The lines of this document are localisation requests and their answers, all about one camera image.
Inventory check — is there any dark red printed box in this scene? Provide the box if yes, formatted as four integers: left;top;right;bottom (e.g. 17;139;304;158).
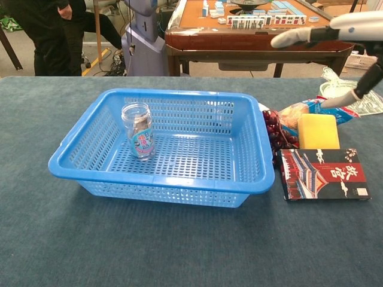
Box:
279;148;372;201

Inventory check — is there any blue-grey table cloth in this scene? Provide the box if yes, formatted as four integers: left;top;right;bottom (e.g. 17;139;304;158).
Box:
0;76;383;287

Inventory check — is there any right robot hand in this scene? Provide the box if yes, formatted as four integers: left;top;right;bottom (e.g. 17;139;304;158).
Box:
270;11;383;109

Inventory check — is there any person in black clothes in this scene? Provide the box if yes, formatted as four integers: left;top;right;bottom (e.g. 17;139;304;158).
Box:
8;0;72;77
62;0;123;77

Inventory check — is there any yellow sponge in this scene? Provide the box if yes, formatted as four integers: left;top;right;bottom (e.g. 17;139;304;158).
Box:
297;113;341;149

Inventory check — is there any blue-backed mahjong tile stack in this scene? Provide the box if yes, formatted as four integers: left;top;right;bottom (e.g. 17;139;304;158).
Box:
209;1;225;19
270;1;297;16

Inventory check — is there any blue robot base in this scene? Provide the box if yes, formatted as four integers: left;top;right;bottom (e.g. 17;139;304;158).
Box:
121;0;168;77

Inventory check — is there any wooden table leg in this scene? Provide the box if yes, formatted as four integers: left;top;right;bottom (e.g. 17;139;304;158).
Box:
92;0;102;63

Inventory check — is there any brown mahjong table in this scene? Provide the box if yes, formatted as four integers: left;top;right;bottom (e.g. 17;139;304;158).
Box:
164;0;355;78

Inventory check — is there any black cable bundle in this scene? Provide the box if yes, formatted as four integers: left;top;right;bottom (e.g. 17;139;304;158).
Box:
104;49;126;75

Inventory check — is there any packaged green dustpan set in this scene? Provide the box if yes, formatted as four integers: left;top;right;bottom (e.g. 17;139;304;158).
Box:
319;67;383;116

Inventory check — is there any blue perforated plastic basket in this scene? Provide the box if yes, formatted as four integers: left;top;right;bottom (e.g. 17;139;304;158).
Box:
47;88;275;209

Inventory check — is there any hanging cable with connector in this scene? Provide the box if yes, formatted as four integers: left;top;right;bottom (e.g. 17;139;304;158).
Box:
127;0;136;56

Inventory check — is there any green print mahjong tile row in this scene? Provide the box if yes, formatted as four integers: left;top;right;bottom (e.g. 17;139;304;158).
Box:
226;14;273;30

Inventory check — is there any dark red grape bunch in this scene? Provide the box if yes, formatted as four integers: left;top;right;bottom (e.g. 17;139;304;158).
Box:
262;109;300;167

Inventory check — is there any blue snack bag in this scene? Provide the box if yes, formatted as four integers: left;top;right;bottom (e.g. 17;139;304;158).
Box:
278;97;361;138

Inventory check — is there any red print mahjong tile row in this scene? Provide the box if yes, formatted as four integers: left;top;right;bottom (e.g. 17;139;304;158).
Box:
272;14;308;26

